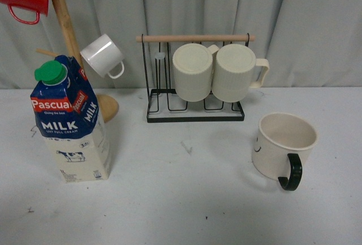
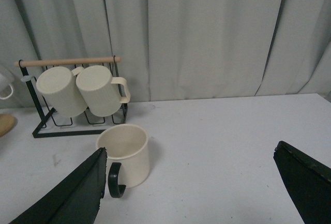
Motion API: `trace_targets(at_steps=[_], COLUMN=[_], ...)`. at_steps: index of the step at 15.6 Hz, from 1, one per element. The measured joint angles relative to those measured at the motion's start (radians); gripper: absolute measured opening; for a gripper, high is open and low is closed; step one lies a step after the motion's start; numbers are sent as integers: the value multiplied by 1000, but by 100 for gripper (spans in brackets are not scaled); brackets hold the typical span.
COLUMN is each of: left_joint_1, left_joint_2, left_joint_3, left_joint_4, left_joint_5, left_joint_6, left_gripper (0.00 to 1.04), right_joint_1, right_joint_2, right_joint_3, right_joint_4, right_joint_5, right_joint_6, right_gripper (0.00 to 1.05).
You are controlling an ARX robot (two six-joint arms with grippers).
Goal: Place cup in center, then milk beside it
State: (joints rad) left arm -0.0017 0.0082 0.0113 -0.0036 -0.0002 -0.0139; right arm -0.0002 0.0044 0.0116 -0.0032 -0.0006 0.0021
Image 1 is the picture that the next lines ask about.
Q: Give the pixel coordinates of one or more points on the wooden mug tree stand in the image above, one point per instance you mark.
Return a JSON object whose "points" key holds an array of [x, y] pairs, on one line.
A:
{"points": [[108, 106]]}

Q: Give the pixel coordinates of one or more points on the cream mug black handle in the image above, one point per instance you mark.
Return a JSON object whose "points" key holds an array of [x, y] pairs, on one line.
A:
{"points": [[283, 144]]}

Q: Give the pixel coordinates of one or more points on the right cream ribbed mug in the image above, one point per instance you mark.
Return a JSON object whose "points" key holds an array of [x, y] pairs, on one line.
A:
{"points": [[236, 70]]}

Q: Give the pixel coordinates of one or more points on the cream ribbed mug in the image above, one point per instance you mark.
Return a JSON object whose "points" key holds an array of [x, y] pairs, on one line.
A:
{"points": [[236, 70], [193, 71]]}

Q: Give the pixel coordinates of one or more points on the white enamel mug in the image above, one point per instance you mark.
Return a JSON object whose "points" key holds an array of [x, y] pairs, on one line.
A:
{"points": [[104, 57]]}

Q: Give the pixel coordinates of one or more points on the black wire cup rack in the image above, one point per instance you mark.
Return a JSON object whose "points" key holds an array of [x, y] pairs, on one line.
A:
{"points": [[164, 105]]}

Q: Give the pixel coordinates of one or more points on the blue white milk carton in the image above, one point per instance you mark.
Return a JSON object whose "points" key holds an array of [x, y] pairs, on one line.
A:
{"points": [[68, 116]]}

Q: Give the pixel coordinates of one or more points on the left cream ribbed mug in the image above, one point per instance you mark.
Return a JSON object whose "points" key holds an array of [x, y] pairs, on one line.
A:
{"points": [[193, 71]]}

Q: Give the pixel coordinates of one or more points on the grey backdrop curtain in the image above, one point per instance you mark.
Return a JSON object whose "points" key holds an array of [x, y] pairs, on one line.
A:
{"points": [[308, 43]]}

